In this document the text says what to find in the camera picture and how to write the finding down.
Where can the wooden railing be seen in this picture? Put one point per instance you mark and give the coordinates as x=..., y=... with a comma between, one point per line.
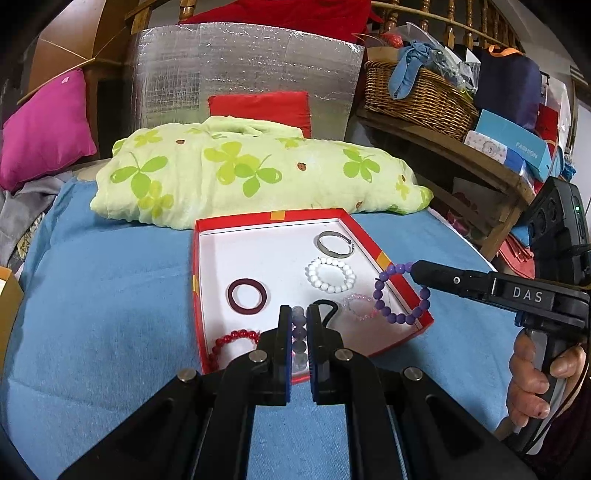
x=450, y=34

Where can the red pillow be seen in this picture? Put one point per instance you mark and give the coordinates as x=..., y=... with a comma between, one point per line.
x=258, y=110

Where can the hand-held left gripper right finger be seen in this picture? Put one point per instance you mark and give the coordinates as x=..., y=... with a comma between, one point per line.
x=315, y=364

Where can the wooden shelf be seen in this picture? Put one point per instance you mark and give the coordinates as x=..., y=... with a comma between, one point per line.
x=438, y=147

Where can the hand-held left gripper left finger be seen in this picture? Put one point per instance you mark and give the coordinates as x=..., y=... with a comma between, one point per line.
x=284, y=364

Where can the blue blanket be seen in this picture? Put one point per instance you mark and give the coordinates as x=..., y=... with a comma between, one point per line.
x=115, y=300

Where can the silver foil insulation sheet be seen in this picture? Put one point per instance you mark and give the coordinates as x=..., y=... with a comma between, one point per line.
x=231, y=60

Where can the red shallow cardboard box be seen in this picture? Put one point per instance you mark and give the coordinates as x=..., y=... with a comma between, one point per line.
x=277, y=258

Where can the silver bangle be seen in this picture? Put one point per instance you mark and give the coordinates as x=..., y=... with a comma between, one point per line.
x=319, y=242

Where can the blue cardboard box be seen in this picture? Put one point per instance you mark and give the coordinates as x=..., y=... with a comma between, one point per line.
x=512, y=134

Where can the blue cloth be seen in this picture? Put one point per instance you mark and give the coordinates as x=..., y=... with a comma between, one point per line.
x=406, y=69

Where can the navy bag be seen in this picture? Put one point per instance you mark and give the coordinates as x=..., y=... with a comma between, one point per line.
x=505, y=83

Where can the red cloth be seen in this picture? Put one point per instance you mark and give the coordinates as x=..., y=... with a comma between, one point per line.
x=277, y=16

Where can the person's right hand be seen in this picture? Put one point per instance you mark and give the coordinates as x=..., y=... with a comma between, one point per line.
x=526, y=378

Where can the wooden cabinet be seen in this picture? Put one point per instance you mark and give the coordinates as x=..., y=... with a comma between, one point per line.
x=69, y=37

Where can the magenta pillow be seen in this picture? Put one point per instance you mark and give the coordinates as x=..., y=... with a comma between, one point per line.
x=41, y=129

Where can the white printed box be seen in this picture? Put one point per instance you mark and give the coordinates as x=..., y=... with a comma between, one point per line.
x=489, y=147

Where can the wicker basket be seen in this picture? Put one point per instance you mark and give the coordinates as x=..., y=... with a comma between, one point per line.
x=425, y=106

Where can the gold cardboard box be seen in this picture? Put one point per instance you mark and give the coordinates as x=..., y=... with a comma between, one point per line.
x=9, y=314

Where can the grey blanket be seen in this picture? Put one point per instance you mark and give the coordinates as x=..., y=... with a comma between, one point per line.
x=18, y=207

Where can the green clover pillow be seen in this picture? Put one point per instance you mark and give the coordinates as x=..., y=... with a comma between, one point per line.
x=231, y=175

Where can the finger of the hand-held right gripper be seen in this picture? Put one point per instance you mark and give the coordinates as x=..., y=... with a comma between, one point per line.
x=443, y=277

